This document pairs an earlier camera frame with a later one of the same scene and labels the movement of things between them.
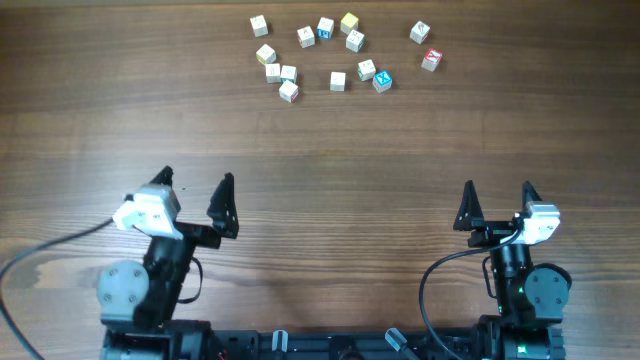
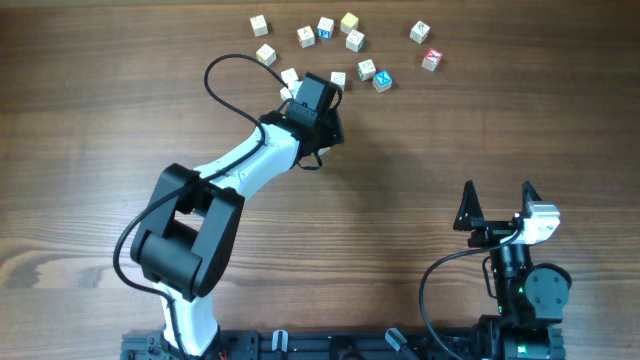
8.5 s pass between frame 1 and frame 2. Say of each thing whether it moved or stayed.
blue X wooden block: stayed
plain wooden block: stayed
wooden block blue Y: moved
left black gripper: moved
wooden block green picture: stayed
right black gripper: stayed
